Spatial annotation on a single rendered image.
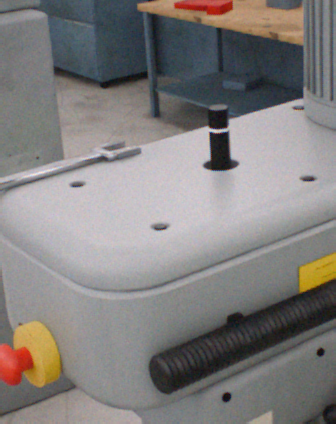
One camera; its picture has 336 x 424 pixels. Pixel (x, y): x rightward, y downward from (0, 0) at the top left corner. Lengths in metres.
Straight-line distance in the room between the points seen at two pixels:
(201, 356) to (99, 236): 0.14
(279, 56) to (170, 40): 1.45
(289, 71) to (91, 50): 1.91
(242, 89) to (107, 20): 1.62
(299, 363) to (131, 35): 7.61
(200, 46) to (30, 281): 7.37
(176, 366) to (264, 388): 0.17
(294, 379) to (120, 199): 0.25
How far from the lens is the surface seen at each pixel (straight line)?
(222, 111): 0.96
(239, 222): 0.86
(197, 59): 8.31
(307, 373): 0.99
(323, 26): 1.06
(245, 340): 0.85
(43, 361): 0.90
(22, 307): 0.96
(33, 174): 0.98
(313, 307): 0.89
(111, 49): 8.42
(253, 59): 7.71
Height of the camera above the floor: 2.23
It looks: 22 degrees down
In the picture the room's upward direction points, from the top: 4 degrees counter-clockwise
